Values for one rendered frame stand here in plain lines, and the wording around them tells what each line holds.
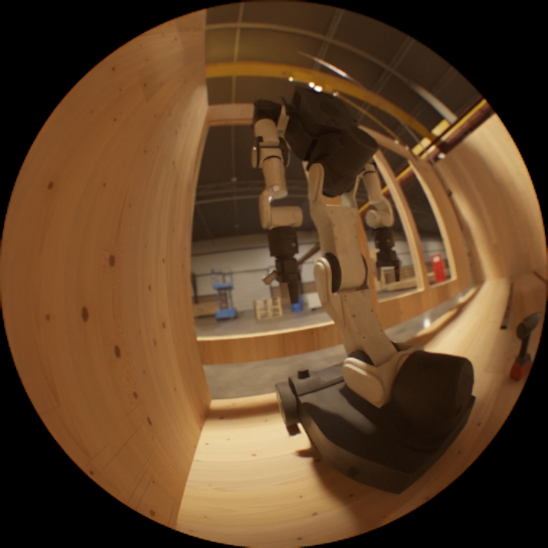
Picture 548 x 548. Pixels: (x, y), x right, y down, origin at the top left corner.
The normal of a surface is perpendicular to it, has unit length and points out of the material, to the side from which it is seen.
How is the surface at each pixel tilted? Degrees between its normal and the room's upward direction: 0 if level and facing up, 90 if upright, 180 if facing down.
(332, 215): 100
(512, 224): 90
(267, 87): 180
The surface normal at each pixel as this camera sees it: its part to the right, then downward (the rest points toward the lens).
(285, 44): 0.15, 0.98
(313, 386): 0.01, -0.82
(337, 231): 0.18, 0.00
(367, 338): 0.07, -0.64
